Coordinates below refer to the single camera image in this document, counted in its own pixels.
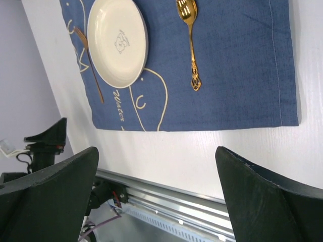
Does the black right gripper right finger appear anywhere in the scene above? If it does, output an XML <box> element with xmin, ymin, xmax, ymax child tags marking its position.
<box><xmin>215</xmin><ymin>146</ymin><xmax>322</xmax><ymax>241</ymax></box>

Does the blue fish-print placemat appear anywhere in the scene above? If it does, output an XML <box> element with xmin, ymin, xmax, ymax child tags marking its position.
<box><xmin>60</xmin><ymin>1</ymin><xmax>299</xmax><ymax>132</ymax></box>

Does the copper fork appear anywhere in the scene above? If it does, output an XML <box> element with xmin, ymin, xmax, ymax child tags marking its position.
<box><xmin>72</xmin><ymin>26</ymin><xmax>105</xmax><ymax>104</ymax></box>

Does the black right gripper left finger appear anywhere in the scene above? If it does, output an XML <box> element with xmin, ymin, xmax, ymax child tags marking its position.
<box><xmin>1</xmin><ymin>147</ymin><xmax>99</xmax><ymax>241</ymax></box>

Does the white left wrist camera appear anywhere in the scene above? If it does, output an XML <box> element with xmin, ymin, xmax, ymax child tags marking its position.
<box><xmin>0</xmin><ymin>139</ymin><xmax>29</xmax><ymax>158</ymax></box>

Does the grey slotted cable duct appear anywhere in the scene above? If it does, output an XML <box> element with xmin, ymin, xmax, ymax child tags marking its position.
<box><xmin>126</xmin><ymin>207</ymin><xmax>235</xmax><ymax>241</ymax></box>

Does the cream ceramic plate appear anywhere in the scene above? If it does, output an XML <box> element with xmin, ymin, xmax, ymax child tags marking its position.
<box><xmin>87</xmin><ymin>1</ymin><xmax>148</xmax><ymax>88</ymax></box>

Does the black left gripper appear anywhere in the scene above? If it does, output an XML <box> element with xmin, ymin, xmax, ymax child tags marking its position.
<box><xmin>16</xmin><ymin>117</ymin><xmax>67</xmax><ymax>174</ymax></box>

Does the gold spoon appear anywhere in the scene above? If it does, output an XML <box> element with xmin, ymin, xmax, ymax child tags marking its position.
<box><xmin>176</xmin><ymin>0</ymin><xmax>202</xmax><ymax>91</ymax></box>

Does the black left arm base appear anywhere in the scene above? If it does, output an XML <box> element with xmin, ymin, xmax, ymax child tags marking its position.
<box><xmin>85</xmin><ymin>177</ymin><xmax>128</xmax><ymax>216</ymax></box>

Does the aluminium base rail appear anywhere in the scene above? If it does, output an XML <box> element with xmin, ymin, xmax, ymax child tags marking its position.
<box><xmin>96</xmin><ymin>169</ymin><xmax>235</xmax><ymax>240</ymax></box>

